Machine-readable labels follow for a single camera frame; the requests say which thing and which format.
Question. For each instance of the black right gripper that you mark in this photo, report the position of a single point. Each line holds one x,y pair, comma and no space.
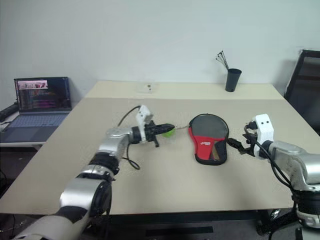
250,143

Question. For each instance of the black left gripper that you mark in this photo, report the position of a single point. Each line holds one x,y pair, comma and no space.
150,133

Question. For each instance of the green zipper pull tab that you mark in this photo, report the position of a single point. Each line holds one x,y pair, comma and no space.
168,134

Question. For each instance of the red and black paddle case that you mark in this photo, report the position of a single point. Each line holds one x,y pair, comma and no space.
203,147

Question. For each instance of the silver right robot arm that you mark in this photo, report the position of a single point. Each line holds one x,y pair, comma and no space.
295,155

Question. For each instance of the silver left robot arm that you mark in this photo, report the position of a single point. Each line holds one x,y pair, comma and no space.
117,140

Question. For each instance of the small clear plastic piece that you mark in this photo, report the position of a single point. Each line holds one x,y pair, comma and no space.
148,87

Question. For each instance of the black plastic cup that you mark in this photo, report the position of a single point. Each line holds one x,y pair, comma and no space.
233,80

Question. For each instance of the black box with white label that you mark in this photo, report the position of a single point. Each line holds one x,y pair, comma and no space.
275,220

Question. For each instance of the black office chair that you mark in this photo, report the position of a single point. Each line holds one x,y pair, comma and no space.
303,92

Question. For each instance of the bundle of thin black sticks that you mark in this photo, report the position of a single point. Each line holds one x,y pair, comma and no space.
223,60

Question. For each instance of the open laptop computer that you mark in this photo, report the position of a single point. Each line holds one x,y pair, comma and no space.
42,100

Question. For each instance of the black cylindrical device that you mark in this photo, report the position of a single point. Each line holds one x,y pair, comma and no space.
7,111

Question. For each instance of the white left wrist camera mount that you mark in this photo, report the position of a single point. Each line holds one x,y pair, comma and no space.
143,113

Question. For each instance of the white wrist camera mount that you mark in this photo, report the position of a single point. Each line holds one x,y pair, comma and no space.
143,113
265,127

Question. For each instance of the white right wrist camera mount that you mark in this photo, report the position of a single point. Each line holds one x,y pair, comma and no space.
265,127

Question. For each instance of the black table frame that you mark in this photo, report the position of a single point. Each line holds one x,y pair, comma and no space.
185,217

